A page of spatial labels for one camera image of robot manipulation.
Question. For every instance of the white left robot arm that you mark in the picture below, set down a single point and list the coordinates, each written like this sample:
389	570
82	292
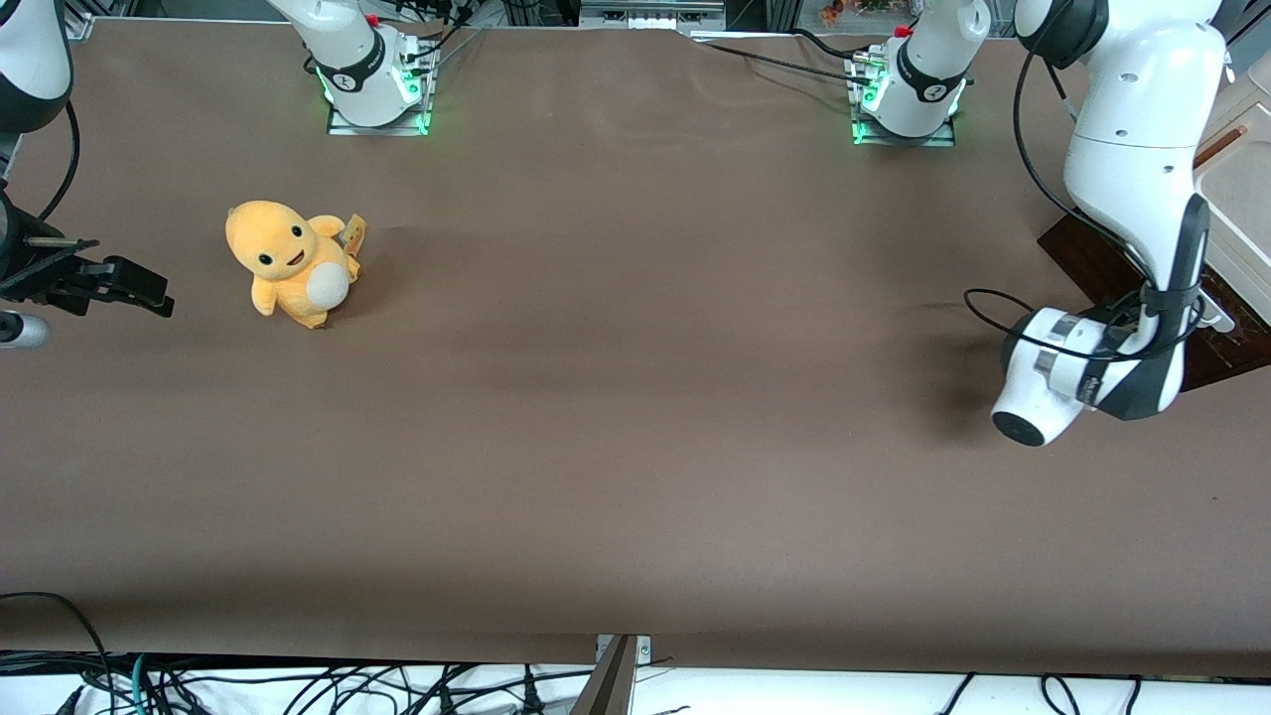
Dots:
1142	119

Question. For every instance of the dark wooden board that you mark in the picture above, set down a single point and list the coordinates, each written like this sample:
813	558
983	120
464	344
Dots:
1087	260

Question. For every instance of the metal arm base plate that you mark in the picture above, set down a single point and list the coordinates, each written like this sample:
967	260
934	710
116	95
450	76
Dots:
343	123
938	137

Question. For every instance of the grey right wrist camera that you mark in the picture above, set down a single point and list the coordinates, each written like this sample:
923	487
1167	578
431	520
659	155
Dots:
20	331

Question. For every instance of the yellow plush toy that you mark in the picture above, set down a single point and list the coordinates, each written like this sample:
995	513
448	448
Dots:
288	263

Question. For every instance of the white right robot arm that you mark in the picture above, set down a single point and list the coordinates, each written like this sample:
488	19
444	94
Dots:
362	70

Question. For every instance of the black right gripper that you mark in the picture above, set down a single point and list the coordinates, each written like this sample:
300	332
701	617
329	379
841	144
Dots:
22	270

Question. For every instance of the grey camera mount bar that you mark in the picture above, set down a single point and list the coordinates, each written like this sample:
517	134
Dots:
608	680

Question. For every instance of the grey metal rail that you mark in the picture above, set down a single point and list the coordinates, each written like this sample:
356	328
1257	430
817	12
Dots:
650	14

